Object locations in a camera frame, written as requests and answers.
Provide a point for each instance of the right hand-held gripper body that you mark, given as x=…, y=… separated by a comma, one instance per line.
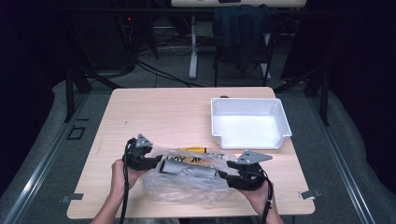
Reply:
x=249, y=175

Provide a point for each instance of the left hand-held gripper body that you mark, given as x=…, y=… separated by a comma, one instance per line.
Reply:
x=137, y=157

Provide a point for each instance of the dark grey cylinder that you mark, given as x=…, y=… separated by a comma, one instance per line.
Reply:
x=186, y=169

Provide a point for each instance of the clear plastic bag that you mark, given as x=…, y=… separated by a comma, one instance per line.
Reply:
x=186, y=186

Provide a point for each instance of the person's right hand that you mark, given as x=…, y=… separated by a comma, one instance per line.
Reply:
x=258, y=199

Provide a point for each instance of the person's left hand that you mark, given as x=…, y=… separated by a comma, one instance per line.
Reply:
x=120, y=177

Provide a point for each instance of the white plastic tray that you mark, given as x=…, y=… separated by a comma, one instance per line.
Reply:
x=249, y=130

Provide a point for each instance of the grey tape piece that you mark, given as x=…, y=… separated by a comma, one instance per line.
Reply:
x=309, y=193
x=73, y=197

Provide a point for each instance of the black tape strip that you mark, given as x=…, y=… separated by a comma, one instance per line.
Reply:
x=82, y=119

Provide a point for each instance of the black tape square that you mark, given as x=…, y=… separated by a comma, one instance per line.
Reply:
x=69, y=137

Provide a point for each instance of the black metal stand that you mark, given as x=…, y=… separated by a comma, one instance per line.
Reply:
x=69, y=96
x=325, y=99

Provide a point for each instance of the black chair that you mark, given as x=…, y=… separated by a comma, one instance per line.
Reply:
x=218, y=68

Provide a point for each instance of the white desk leg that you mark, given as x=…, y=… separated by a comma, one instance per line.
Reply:
x=193, y=46

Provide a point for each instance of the dark jacket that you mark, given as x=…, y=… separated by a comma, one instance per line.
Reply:
x=241, y=28

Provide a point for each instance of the aluminium rail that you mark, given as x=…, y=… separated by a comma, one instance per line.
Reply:
x=40, y=168
x=339, y=161

